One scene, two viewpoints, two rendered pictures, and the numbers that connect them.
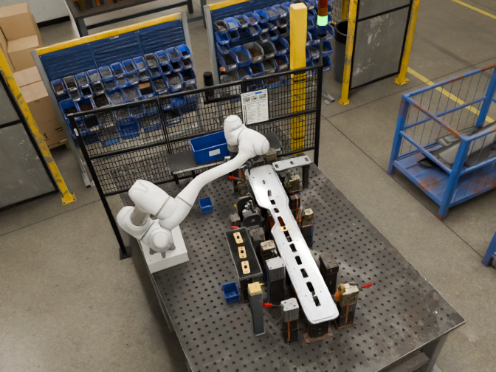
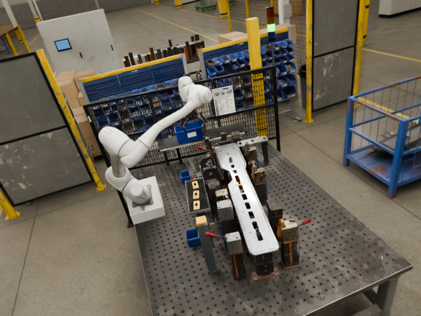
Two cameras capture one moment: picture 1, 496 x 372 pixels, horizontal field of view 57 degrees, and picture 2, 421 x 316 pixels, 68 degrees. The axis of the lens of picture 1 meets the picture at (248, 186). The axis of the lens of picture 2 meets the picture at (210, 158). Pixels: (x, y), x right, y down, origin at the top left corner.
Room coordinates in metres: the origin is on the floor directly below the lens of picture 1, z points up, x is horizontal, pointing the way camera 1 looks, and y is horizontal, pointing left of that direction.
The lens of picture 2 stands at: (0.03, -0.36, 2.47)
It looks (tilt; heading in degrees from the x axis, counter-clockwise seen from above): 31 degrees down; 9
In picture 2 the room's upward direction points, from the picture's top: 11 degrees counter-clockwise
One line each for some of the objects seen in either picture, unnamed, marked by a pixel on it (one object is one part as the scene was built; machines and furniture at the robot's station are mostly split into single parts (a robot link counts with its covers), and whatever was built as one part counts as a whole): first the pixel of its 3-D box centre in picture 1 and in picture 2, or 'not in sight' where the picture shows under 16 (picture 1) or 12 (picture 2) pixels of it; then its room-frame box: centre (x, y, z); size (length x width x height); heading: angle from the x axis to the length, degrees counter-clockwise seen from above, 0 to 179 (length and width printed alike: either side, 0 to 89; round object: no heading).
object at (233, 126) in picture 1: (235, 130); (187, 88); (2.06, 0.04, 1.80); 0.13 x 0.11 x 0.16; 45
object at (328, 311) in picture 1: (286, 230); (240, 185); (1.99, -0.23, 1.00); 1.38 x 0.22 x 0.02; 12
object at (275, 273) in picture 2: (319, 322); (264, 259); (1.39, -0.34, 0.84); 0.18 x 0.06 x 0.29; 102
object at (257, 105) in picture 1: (255, 106); (223, 100); (3.03, -0.11, 1.30); 0.23 x 0.02 x 0.31; 102
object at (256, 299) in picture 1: (257, 311); (207, 246); (1.46, 0.01, 0.92); 0.08 x 0.08 x 0.44; 12
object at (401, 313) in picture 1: (254, 233); (221, 196); (2.27, -0.02, 0.68); 2.56 x 1.61 x 0.04; 23
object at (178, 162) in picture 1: (224, 152); (201, 136); (2.85, 0.16, 1.01); 0.90 x 0.22 x 0.03; 102
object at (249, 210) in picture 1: (251, 230); (213, 187); (2.07, 0.01, 0.94); 0.18 x 0.13 x 0.49; 12
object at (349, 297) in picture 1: (345, 305); (289, 244); (1.47, -0.52, 0.88); 0.15 x 0.11 x 0.36; 102
